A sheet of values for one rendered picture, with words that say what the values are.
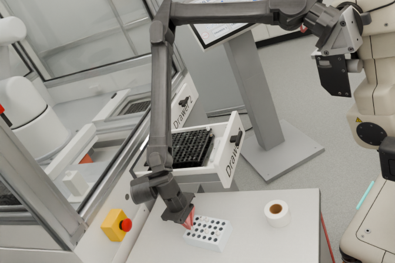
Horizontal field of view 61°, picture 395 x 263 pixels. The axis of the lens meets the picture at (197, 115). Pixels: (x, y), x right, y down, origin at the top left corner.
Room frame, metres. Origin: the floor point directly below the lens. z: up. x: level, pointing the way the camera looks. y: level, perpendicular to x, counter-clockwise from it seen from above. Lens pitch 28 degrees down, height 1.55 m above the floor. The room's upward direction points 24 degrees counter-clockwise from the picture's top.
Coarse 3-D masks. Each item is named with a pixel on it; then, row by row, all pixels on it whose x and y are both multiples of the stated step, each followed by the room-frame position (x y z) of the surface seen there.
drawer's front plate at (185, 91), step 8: (184, 88) 1.46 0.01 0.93; (176, 96) 1.40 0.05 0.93; (184, 96) 1.43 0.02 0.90; (192, 96) 1.49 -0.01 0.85; (176, 104) 1.35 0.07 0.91; (192, 104) 1.47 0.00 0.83; (176, 112) 1.33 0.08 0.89; (184, 112) 1.38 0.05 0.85; (176, 120) 1.30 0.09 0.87; (184, 120) 1.35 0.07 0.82; (176, 128) 1.28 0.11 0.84
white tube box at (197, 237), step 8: (200, 224) 0.76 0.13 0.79; (208, 224) 0.74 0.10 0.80; (216, 224) 0.72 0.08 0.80; (224, 224) 0.72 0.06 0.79; (192, 232) 0.73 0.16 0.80; (200, 232) 0.73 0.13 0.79; (224, 232) 0.69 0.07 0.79; (192, 240) 0.71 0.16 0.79; (200, 240) 0.69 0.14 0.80; (208, 240) 0.69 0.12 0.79; (216, 240) 0.68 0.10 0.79; (224, 240) 0.68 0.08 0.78; (208, 248) 0.68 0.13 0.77; (216, 248) 0.66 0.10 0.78
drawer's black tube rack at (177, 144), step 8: (176, 136) 1.13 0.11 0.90; (184, 136) 1.10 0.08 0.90; (192, 136) 1.07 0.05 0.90; (200, 136) 1.05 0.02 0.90; (176, 144) 1.07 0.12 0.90; (184, 144) 1.04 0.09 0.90; (192, 144) 1.02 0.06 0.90; (208, 144) 1.02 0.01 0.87; (176, 152) 1.02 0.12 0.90; (184, 152) 1.00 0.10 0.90; (192, 152) 0.97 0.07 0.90; (208, 152) 0.99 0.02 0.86; (176, 160) 0.97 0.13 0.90; (184, 160) 0.95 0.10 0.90; (192, 160) 0.93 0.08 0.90; (200, 160) 0.96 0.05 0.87; (176, 168) 0.97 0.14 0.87
